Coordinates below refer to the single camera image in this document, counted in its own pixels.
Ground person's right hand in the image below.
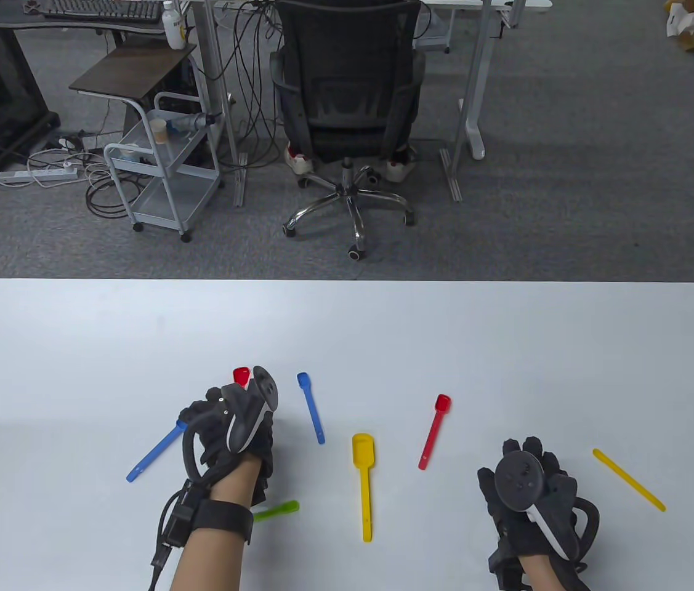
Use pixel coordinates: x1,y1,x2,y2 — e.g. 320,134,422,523
477,437,594,591

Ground person's left hand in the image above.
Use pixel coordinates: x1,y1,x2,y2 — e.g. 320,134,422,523
179,382,276,499

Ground black white hand controller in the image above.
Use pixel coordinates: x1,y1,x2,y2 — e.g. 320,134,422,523
182,366,280,482
494,451,601,562

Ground large blue measuring spoon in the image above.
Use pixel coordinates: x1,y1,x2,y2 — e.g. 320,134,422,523
126,420,188,483

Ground small red measuring spoon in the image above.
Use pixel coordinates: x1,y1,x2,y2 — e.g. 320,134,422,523
418,394,453,471

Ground small blue measuring spoon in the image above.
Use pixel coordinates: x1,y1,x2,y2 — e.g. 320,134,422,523
297,372,326,445

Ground green measuring spoon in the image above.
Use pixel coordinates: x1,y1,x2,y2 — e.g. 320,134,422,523
252,501,301,523

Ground large yellow measuring spoon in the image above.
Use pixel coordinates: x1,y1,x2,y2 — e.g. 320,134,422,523
352,433,376,543

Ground tiny yellow measuring spoon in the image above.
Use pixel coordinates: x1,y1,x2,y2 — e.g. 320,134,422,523
592,448,666,512

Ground person's left forearm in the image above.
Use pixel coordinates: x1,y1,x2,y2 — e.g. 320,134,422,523
168,459,262,591

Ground person's right forearm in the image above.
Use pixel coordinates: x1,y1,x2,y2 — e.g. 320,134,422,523
522,554,570,591

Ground grey metal trolley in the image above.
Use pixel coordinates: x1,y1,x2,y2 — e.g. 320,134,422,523
103,91,225,243

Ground white power strip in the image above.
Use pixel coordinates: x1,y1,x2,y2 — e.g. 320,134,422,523
0,167,80,186

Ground blue grey handheld device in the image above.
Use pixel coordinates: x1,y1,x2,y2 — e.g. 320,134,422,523
168,112,222,135

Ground brown side table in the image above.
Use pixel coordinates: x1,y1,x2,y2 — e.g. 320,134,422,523
69,43,198,133

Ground black mesh office chair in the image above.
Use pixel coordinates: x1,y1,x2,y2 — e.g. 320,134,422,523
270,0,427,260

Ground white plastic bottle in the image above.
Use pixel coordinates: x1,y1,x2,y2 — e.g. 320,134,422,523
161,0,188,50

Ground white desk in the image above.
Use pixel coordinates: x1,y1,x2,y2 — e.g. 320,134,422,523
190,0,554,208

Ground black desk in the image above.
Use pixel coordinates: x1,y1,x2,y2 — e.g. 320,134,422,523
0,0,200,39

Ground black computer keyboard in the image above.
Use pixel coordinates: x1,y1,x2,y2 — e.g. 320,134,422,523
44,0,164,24

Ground white drawer unit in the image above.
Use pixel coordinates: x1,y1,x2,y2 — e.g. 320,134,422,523
414,6,452,54

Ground black wrist camera strap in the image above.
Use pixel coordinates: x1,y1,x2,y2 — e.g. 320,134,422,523
487,542,529,591
158,477,256,550

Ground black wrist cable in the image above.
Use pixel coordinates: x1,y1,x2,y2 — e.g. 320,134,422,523
148,542,170,591

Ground black cable coil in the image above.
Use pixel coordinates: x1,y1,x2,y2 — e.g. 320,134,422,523
85,161,138,220

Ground hanging black cables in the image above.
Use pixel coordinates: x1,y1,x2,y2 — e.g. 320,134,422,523
217,0,289,168

